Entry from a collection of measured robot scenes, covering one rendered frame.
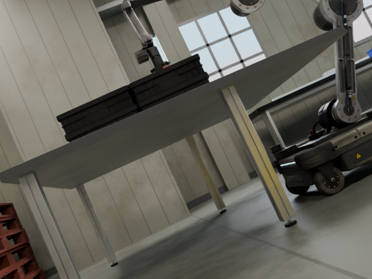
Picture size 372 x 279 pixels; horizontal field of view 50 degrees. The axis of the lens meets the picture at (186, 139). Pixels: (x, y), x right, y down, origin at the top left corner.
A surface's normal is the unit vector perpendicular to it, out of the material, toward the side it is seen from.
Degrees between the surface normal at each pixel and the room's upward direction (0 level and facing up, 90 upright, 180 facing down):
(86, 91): 90
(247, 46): 90
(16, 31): 90
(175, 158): 90
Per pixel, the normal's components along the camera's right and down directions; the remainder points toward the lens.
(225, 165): 0.11, -0.14
